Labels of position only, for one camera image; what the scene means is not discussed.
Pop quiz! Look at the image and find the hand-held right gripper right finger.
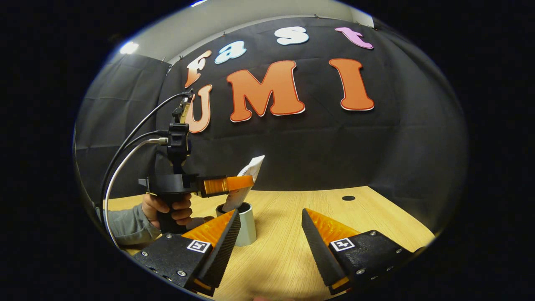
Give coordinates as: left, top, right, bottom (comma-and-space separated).
301, 208, 416, 295

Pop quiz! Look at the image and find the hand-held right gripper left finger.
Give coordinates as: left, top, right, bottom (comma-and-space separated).
133, 209, 242, 297

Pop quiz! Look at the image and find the white toothpaste tube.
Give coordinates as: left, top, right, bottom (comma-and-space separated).
222, 155, 265, 213

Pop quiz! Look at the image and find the light blue cup wooden handle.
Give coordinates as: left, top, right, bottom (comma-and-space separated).
187, 202, 257, 247

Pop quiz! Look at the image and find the wooden desktop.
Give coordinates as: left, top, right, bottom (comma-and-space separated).
102, 186, 436, 301

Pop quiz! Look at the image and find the black cable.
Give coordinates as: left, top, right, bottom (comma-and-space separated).
102, 130, 170, 197
99, 91, 186, 205

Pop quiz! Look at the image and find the white cable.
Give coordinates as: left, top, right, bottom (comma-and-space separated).
104, 137, 168, 249

